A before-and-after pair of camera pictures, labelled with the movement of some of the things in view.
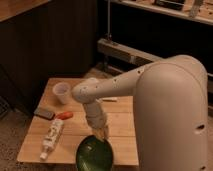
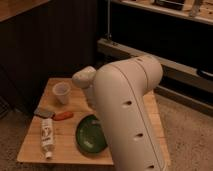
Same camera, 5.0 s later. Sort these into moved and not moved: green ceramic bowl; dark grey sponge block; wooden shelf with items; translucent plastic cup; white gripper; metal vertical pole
Moved: green ceramic bowl; white gripper
Not moved: metal vertical pole; dark grey sponge block; wooden shelf with items; translucent plastic cup
